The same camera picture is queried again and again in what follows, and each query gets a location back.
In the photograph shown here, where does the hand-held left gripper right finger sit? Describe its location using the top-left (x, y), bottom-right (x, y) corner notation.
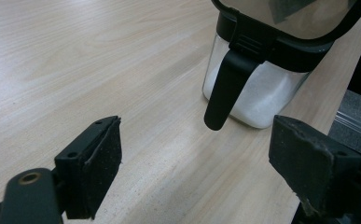
top-left (268, 114), bottom-right (361, 218)

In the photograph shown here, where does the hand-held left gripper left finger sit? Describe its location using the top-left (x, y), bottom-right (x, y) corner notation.
top-left (54, 115), bottom-right (123, 220)

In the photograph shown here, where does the glass jug with black handle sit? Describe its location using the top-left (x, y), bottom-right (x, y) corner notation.
top-left (201, 0), bottom-right (361, 132)

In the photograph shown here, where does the aluminium floor rail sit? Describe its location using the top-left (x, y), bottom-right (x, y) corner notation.
top-left (327, 89), bottom-right (361, 159)

